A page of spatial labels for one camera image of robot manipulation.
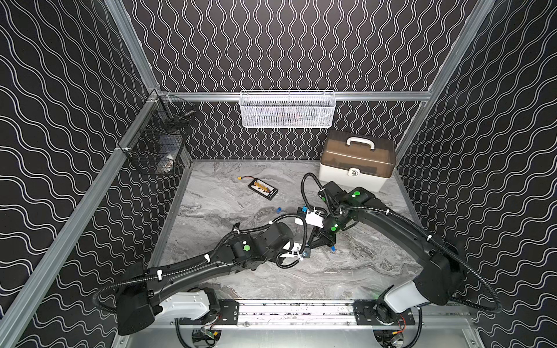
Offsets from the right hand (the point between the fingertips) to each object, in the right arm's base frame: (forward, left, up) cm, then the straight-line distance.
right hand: (310, 240), depth 75 cm
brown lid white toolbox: (+37, -21, +4) cm, 43 cm away
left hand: (+2, +8, +1) cm, 9 cm away
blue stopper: (+5, -11, -16) cm, 20 cm away
